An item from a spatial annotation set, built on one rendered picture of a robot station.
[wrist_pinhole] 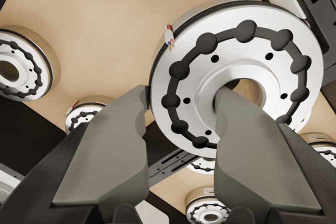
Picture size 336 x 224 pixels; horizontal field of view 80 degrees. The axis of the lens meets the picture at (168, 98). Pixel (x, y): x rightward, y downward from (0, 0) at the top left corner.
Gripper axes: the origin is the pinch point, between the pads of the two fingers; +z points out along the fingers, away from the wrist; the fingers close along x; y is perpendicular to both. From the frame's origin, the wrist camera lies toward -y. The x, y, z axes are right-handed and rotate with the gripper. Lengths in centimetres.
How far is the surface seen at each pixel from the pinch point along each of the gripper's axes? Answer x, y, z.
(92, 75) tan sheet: -13.1, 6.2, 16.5
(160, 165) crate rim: -2.3, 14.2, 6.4
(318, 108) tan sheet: 21.8, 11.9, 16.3
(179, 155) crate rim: 0.1, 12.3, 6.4
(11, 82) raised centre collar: -22.9, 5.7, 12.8
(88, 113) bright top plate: -13.7, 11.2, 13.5
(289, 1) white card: 9.5, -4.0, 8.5
